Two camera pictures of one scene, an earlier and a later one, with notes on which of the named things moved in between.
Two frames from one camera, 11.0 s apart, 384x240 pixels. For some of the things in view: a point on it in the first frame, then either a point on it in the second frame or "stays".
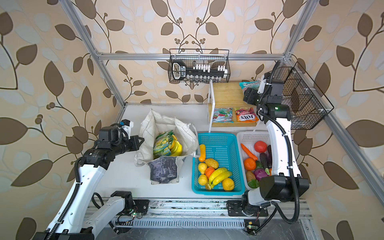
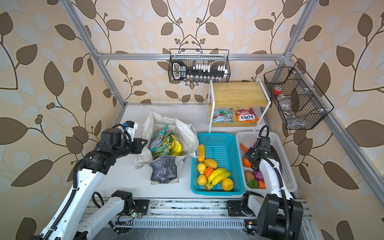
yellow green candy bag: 161,145 stays
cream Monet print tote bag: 166,170 stays
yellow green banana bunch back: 175,147 stays
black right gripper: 250,94 to 248,154
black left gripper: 135,144 stays
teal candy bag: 254,85 to 156,140
